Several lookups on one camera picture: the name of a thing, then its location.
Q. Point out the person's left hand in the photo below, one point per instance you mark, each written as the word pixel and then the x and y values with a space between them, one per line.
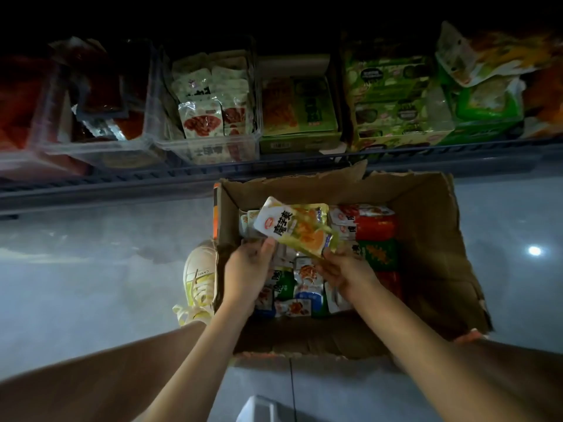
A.
pixel 246 275

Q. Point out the grey metal store shelf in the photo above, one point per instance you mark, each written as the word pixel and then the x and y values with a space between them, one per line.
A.
pixel 88 184

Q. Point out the person's left forearm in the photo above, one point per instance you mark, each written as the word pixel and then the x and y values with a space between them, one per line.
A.
pixel 189 373

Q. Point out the white plastic stool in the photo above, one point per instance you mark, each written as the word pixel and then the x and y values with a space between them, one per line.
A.
pixel 259 410

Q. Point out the person's right leg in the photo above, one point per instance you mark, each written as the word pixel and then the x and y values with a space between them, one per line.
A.
pixel 519 373

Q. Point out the person's right forearm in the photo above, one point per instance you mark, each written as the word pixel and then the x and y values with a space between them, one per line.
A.
pixel 449 356

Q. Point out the person's left leg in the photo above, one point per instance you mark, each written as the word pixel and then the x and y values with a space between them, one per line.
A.
pixel 70 382

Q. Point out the green snack packets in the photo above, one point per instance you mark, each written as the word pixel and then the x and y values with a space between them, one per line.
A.
pixel 484 101

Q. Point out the green orange display carton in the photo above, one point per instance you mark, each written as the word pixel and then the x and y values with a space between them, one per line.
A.
pixel 299 105

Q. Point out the person's right shoe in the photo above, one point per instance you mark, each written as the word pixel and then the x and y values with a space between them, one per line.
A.
pixel 471 336

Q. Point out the person's leg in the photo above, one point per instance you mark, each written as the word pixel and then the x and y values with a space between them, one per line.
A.
pixel 70 382
pixel 519 373

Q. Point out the yellow konjac packets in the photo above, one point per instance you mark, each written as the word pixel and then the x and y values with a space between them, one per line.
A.
pixel 295 226

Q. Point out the pile of red snack packets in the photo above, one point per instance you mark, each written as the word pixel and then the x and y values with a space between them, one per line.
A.
pixel 18 105

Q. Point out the person's right hand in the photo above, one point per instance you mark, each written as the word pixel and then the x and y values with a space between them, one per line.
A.
pixel 347 272

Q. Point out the clear plastic tray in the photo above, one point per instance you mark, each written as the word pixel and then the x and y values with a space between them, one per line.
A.
pixel 35 164
pixel 251 149
pixel 110 153

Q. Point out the person's shoe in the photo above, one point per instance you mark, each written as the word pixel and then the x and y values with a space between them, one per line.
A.
pixel 198 281
pixel 471 336

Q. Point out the person's left shoe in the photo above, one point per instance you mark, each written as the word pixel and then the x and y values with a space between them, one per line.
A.
pixel 198 281

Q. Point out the brown cardboard box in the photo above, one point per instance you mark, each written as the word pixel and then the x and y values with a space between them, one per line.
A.
pixel 440 241

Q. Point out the pile of orange yellow packets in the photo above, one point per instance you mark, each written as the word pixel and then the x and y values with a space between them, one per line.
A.
pixel 519 57

